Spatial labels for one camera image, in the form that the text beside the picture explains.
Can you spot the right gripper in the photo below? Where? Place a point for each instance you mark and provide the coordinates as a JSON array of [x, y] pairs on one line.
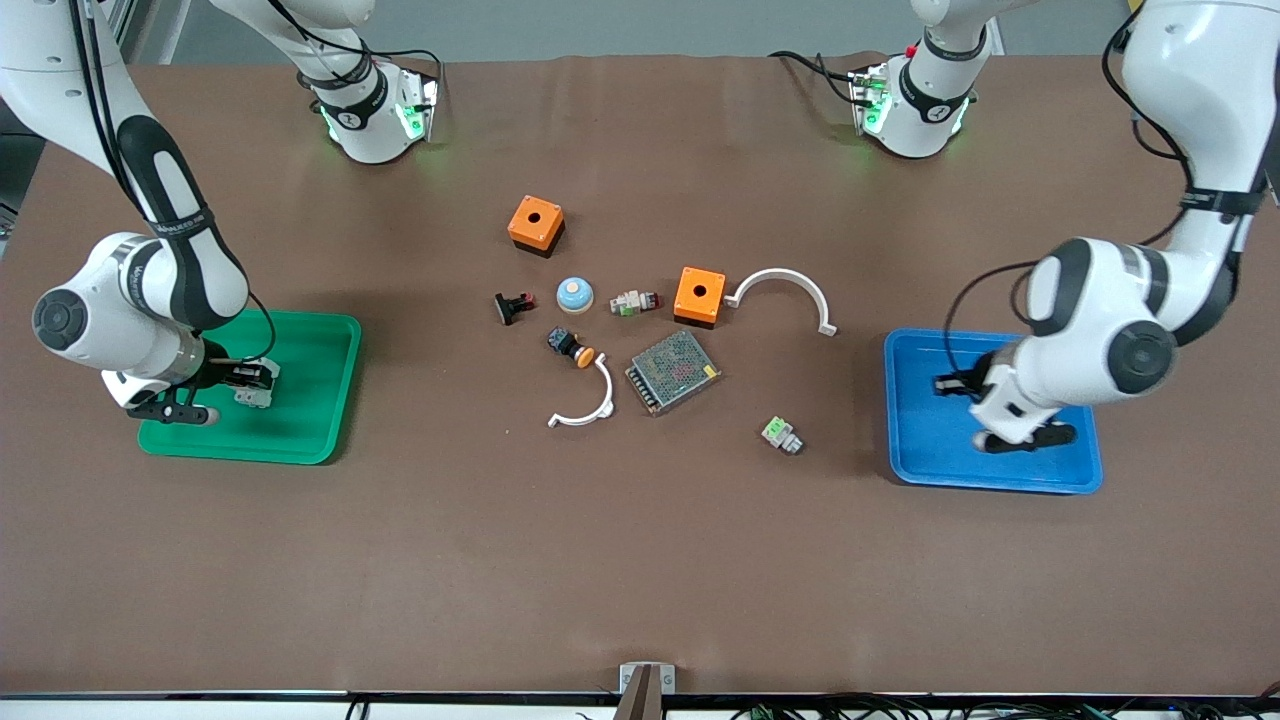
[[217, 373]]

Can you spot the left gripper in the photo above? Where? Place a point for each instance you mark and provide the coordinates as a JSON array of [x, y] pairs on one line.
[[978, 378]]

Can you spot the white circuit breaker red switch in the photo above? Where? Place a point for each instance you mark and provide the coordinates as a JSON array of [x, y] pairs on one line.
[[255, 396]]

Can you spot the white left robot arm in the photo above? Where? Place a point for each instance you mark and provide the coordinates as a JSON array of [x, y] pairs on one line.
[[1100, 310]]

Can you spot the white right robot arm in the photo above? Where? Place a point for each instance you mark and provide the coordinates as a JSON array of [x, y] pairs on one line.
[[160, 280]]

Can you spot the green plastic tray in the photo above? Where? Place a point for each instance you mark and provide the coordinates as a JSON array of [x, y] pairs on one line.
[[300, 400]]

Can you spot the blue plastic tray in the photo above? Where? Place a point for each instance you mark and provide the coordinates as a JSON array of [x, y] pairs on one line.
[[920, 440]]

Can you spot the large white curved clamp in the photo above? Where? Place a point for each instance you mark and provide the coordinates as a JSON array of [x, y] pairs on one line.
[[785, 274]]

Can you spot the black square push button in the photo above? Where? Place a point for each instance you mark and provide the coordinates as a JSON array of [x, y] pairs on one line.
[[513, 308]]

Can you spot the orange button box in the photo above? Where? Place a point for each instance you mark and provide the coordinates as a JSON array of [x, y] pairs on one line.
[[533, 222], [700, 292]]

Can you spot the metal mesh power supply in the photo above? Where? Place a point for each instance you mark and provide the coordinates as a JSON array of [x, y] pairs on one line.
[[672, 372]]

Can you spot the blue dome buzzer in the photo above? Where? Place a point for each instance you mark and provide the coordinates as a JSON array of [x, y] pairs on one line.
[[574, 295]]

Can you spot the small white curved clamp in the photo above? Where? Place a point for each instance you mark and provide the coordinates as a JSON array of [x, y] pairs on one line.
[[607, 398]]

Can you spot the brown table mat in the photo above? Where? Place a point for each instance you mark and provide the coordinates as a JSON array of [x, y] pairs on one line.
[[640, 560]]

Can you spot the green push-button switch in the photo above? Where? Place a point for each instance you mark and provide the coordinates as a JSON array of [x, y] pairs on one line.
[[780, 434]]

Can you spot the black orange mushroom switch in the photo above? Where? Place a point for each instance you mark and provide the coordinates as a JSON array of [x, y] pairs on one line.
[[565, 343]]

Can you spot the red and green button switch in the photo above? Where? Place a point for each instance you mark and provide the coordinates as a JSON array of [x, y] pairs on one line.
[[630, 302]]

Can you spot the aluminium frame profile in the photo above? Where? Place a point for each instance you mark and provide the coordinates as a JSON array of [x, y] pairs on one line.
[[150, 25]]

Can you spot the metal table edge bracket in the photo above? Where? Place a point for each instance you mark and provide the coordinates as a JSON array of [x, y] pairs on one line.
[[628, 680]]

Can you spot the brown post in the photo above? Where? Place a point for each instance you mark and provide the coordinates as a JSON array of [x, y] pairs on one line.
[[640, 700]]

